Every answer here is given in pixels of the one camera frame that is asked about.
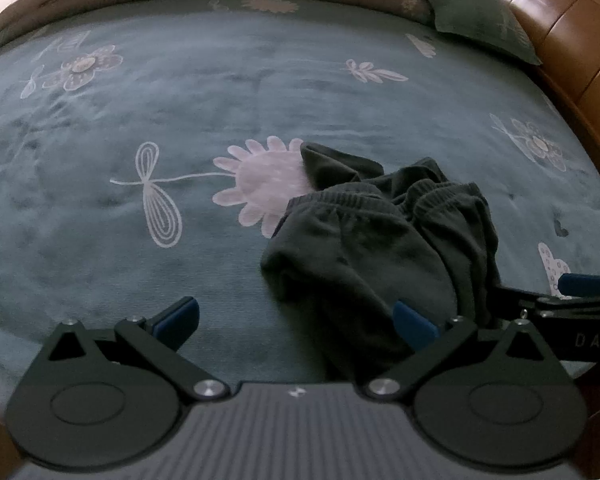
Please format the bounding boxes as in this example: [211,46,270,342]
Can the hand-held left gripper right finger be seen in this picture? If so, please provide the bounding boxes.
[362,300,561,401]

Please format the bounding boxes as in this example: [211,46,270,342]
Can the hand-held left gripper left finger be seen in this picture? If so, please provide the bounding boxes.
[45,296,231,402]

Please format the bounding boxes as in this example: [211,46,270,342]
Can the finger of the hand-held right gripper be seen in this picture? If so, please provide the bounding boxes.
[490,285,600,317]
[557,274,600,297]

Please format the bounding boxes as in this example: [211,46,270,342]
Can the dark green pants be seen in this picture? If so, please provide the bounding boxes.
[260,142,503,383]

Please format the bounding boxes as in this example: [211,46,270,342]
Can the teal floral bed sheet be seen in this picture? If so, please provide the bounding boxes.
[0,0,600,411]

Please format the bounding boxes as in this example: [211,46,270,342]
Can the wooden bed headboard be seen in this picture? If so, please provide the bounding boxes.
[472,0,600,201]

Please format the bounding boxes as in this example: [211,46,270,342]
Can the green pillow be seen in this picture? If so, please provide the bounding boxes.
[425,0,543,66]

